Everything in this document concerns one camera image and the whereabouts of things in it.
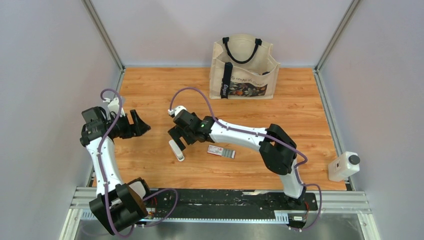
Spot white stapler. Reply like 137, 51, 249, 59
168, 139, 185, 162

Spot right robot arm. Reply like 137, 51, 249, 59
168, 106, 306, 210

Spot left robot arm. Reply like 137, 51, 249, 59
80, 106, 153, 235

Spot red white staple box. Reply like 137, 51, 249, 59
207, 145, 236, 159

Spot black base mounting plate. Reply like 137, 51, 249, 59
144, 188, 319, 220

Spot beige canvas tote bag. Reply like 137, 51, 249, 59
209, 34, 281, 99

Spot white plastic bottle black cap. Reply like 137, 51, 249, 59
327, 151, 361, 182

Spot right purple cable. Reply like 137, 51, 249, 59
169, 87, 323, 232

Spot purple cable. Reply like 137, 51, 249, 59
79, 88, 179, 239
169, 87, 323, 232

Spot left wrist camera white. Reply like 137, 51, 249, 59
103, 97, 126, 117

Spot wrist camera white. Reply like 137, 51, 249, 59
167, 105, 187, 118
103, 97, 126, 117

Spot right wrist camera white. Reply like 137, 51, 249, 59
167, 105, 187, 118

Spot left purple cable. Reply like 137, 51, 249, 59
79, 88, 179, 239

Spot aluminium frame rail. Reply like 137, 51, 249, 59
59, 186, 382, 240

